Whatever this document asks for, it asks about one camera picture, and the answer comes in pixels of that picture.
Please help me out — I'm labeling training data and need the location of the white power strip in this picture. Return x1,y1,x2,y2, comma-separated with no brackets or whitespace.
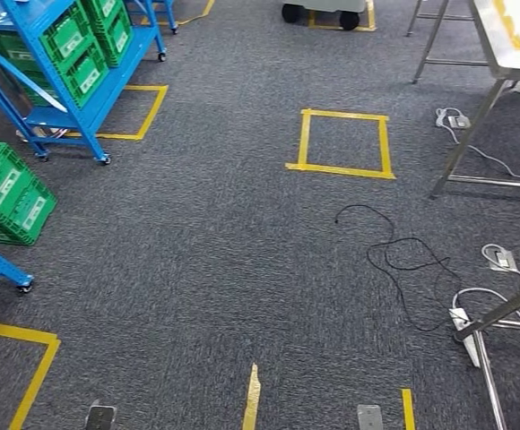
449,306,483,370

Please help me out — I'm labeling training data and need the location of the chrome stanchion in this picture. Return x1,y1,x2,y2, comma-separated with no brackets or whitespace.
15,125,69,145

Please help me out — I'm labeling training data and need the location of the green plastic crate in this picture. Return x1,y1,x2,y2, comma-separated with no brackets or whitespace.
81,0,134,68
0,140,58,247
59,39,110,110
0,30,64,108
40,1,93,67

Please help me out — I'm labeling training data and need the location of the yellow floor tape marking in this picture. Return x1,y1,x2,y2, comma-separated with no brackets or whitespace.
241,363,416,430
0,319,62,430
285,108,397,181

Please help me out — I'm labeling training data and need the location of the white floor cable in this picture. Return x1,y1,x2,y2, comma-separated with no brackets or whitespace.
452,243,520,340
434,107,520,184

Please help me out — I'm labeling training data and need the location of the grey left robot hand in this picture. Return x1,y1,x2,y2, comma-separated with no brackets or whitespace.
85,403,117,430

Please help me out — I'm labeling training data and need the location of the white cart with black wheels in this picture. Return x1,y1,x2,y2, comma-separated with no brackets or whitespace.
281,0,370,32

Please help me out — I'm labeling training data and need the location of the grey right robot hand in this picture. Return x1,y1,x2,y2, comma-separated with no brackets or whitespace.
357,404,384,430

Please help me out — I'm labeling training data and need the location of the black floor cable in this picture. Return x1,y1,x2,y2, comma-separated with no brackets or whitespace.
334,204,464,333

